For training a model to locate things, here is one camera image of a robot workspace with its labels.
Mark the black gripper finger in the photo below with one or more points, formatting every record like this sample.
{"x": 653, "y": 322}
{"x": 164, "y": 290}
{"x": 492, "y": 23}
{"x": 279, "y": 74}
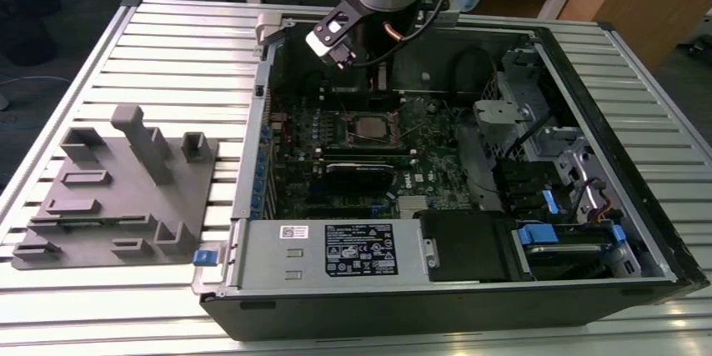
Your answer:
{"x": 383, "y": 78}

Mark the CPU with silver top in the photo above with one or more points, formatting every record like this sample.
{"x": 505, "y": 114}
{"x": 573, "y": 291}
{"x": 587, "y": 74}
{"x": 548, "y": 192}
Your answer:
{"x": 373, "y": 126}

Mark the CPU socket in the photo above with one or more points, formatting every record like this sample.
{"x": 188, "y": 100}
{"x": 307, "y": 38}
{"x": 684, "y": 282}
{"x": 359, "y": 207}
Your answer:
{"x": 348, "y": 143}

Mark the blue slot retainer strip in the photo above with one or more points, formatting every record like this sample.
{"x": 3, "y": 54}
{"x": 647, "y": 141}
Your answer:
{"x": 257, "y": 199}

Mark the grey case release latch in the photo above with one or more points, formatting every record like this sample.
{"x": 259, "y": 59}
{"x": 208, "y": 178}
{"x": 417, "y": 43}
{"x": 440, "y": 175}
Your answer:
{"x": 267, "y": 28}

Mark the green motherboard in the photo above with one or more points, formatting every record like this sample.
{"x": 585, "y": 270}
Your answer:
{"x": 439, "y": 164}

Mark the black graphics card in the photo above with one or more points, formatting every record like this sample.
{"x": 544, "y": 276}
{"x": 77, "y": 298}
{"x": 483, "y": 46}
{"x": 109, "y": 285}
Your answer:
{"x": 356, "y": 183}

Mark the silver chipset heatsink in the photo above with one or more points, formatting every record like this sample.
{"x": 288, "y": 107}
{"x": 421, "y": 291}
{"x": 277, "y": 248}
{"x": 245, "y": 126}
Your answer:
{"x": 413, "y": 203}

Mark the silver drive cage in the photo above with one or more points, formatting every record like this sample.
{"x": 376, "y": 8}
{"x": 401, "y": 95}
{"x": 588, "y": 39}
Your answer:
{"x": 556, "y": 139}

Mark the black disk bay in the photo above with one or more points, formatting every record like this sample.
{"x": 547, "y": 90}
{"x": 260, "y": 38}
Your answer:
{"x": 517, "y": 181}

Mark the blue carrier tab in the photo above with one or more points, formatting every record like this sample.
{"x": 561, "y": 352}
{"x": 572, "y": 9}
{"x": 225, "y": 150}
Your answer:
{"x": 549, "y": 202}

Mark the black plastic shroud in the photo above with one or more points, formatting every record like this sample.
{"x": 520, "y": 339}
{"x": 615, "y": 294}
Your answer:
{"x": 467, "y": 247}

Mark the silver power supply unit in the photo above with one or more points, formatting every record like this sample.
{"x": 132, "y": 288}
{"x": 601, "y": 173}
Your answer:
{"x": 267, "y": 247}

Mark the hard disk in blue carrier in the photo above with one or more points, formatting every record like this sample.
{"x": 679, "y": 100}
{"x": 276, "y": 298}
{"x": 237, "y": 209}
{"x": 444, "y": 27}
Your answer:
{"x": 536, "y": 233}

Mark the blue case latch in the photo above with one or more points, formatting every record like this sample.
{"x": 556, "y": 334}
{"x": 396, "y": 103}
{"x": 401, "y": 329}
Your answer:
{"x": 204, "y": 258}

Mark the grey parts rack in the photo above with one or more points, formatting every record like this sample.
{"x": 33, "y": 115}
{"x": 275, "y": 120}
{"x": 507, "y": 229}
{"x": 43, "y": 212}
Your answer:
{"x": 128, "y": 214}

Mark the black PC case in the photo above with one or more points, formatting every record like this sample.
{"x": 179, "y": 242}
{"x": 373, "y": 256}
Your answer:
{"x": 389, "y": 318}

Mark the black office chair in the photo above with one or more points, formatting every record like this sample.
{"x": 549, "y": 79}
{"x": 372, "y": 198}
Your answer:
{"x": 28, "y": 18}

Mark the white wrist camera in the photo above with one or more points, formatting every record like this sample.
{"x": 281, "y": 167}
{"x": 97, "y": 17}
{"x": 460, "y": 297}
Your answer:
{"x": 328, "y": 33}

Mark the compact wrist camera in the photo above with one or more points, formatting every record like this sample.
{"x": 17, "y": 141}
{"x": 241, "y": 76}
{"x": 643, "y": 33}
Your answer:
{"x": 445, "y": 17}

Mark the grey metal bracket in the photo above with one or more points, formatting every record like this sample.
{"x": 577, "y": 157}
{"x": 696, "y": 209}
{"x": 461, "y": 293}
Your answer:
{"x": 495, "y": 116}

